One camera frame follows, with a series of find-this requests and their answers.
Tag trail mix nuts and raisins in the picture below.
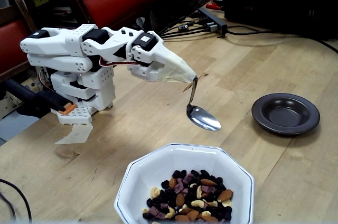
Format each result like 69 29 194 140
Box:
142 169 234 223

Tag dark brown plate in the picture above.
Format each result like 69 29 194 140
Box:
251 92 321 136

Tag black clamp with orange tip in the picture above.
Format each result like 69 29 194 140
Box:
2 79 78 119

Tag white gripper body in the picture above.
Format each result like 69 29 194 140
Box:
132 31 168 62

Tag black usb cable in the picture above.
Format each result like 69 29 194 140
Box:
158 10 212 39

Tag black plastic crate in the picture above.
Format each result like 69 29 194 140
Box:
223 0 338 40

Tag white octagonal bowl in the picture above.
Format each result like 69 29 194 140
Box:
114 143 256 224

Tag tape-wrapped gripper finger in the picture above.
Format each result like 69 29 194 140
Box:
159 40 198 81
126 46 193 85

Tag beige masking tape piece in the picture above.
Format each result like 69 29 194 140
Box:
54 123 93 145

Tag bent metal spoon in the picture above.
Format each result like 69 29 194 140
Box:
185 78 221 132

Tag grey usb hub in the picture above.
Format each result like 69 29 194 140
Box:
198 6 228 35

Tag thick black power cable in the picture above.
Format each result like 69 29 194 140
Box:
226 25 338 54

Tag thin black cable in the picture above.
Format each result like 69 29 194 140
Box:
0 178 33 222
0 191 16 221

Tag red alligator clips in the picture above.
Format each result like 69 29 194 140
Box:
205 1 224 10

